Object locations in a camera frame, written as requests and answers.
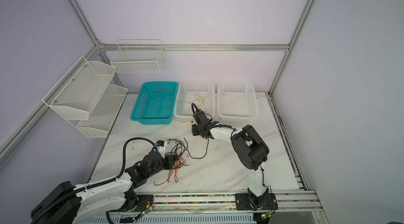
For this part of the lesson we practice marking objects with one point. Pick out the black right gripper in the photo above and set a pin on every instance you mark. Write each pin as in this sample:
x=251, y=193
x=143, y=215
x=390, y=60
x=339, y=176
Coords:
x=193, y=127

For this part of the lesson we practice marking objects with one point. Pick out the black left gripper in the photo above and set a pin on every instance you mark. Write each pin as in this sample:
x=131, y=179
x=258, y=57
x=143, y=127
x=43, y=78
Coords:
x=168, y=162

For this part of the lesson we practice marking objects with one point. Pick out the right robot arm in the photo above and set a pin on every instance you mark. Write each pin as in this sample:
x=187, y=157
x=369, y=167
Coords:
x=248, y=145

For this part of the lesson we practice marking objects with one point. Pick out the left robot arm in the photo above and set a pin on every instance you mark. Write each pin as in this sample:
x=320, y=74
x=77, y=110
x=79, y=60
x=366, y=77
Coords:
x=71, y=204

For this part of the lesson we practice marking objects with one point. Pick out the white plastic basket middle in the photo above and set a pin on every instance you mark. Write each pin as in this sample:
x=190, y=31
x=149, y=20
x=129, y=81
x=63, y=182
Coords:
x=199, y=92

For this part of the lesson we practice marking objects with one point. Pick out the white plastic basket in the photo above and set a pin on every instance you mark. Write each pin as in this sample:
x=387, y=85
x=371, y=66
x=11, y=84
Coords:
x=199, y=92
x=237, y=101

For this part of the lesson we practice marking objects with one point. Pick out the white plastic basket right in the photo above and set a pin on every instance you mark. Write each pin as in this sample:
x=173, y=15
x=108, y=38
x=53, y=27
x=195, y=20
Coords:
x=237, y=101

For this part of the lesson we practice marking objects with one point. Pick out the teal plastic basket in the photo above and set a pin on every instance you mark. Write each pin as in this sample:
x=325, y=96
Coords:
x=155, y=103

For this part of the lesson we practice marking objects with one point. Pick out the white mesh lower shelf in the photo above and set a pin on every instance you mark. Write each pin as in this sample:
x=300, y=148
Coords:
x=102, y=118

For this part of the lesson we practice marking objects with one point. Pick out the white mesh shelf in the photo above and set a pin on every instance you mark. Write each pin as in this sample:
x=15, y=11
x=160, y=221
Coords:
x=102, y=118
x=77, y=94

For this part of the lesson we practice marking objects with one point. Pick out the white mesh upper shelf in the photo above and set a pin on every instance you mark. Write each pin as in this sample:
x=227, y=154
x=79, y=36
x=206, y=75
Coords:
x=77, y=94

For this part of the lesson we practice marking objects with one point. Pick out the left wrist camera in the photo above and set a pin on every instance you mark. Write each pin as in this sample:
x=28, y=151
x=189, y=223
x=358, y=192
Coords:
x=161, y=147

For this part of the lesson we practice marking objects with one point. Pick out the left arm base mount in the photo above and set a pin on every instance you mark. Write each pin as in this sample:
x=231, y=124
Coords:
x=140, y=203

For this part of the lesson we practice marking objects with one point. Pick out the aluminium frame profiles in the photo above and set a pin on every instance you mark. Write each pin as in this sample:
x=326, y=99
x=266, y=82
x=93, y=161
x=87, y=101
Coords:
x=42, y=39

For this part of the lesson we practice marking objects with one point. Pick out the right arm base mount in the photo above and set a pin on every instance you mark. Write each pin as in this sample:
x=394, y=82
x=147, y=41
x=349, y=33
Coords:
x=249, y=201

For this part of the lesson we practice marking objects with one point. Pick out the white wire wall basket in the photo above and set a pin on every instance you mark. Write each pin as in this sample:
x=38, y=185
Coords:
x=139, y=56

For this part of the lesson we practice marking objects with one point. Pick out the front rail with cables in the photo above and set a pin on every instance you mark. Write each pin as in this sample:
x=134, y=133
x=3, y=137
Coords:
x=218, y=208

